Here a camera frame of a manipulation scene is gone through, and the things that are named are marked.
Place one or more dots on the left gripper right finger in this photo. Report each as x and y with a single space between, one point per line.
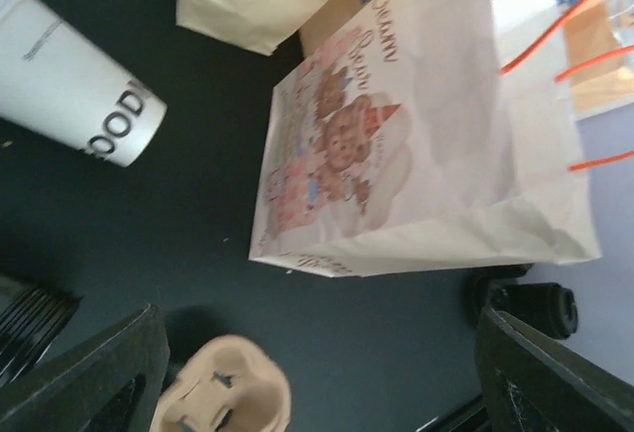
531 382

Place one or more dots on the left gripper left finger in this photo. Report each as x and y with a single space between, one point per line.
110 382

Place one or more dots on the pulp cup carrier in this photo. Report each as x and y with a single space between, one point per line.
230 384

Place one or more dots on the Cream Bear paper bag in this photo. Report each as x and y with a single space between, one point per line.
428 135

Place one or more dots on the orange bag white handles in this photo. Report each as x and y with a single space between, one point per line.
601 83

